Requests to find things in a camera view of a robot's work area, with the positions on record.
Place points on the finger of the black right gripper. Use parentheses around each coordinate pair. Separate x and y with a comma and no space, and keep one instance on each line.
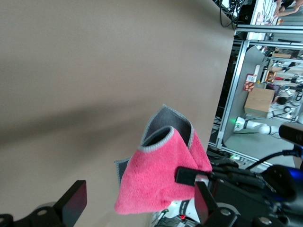
(187,175)

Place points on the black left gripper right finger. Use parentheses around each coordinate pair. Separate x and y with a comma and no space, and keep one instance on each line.
(206,208)

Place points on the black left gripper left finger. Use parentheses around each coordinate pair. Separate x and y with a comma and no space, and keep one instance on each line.
(73,203)

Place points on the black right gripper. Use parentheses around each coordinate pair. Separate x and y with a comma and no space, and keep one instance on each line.
(279,182)

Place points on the pink grey-backed towel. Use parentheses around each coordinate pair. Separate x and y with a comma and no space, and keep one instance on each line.
(151,179)

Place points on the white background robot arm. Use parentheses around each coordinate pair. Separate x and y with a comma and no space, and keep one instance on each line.
(265,129)

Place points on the brown cardboard box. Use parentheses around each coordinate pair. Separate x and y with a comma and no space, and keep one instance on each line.
(259,101)

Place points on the red yellow snack bag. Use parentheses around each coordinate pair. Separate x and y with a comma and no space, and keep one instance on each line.
(249,82)

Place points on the brown table cover sheet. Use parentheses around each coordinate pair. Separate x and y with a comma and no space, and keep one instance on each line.
(71,71)

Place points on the aluminium cell frame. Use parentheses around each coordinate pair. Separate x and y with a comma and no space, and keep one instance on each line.
(239,59)

